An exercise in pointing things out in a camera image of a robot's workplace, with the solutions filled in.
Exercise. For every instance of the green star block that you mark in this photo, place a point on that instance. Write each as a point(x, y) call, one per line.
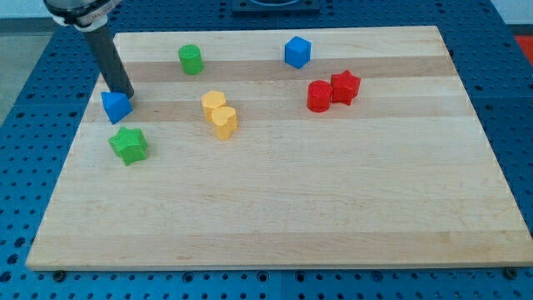
point(129, 144)

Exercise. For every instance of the blue cube block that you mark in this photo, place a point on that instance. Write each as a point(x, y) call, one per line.
point(297, 52)

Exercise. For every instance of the blue triangular prism block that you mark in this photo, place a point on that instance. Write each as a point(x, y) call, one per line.
point(116, 105)

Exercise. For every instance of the red star block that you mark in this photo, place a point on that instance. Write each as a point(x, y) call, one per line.
point(345, 87)

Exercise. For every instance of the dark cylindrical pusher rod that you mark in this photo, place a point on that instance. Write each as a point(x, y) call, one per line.
point(106, 55)

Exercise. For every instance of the yellow heart block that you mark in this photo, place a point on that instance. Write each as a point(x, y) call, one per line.
point(225, 121)

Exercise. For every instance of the red cylinder block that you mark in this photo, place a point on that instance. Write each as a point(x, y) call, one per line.
point(319, 94)

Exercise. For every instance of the yellow hexagon block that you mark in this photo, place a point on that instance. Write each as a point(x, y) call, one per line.
point(211, 101)

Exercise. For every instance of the green cylinder block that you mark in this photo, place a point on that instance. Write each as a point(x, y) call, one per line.
point(191, 59)

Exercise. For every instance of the wooden board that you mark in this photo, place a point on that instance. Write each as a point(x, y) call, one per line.
point(403, 178)

